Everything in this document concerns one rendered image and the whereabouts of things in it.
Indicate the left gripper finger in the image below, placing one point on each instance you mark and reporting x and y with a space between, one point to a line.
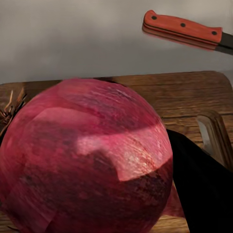
204 186

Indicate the parer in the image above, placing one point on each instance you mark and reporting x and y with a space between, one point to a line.
187 29

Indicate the cutting board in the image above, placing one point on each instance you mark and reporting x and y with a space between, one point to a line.
178 98

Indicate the vidalia onion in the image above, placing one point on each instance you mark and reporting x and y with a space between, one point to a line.
86 156

